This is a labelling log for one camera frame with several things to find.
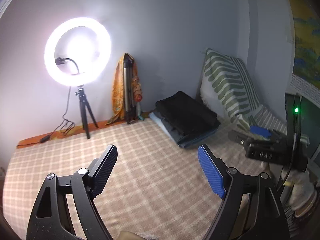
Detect beige checked bed blanket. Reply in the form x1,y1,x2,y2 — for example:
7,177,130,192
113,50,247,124
2,117,288,240

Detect folded dark clothes stack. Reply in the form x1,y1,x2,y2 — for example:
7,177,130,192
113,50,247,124
149,111,221,148

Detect black ring light cable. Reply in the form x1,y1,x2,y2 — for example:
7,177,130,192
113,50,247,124
16,57,81,149

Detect black mini tripod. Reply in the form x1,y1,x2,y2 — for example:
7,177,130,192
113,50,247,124
75,85,99,139

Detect black pants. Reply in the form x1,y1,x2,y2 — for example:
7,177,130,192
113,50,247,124
155,91,218,131

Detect green striped white pillow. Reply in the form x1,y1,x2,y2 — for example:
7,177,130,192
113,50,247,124
199,48,287,134

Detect white ring light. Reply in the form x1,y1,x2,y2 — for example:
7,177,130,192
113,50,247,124
44,17,112,87

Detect orange patterned cloth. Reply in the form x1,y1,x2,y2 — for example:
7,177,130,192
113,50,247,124
107,53,144,125

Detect orange bed sheet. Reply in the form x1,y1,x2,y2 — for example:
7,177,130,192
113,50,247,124
16,110,153,149

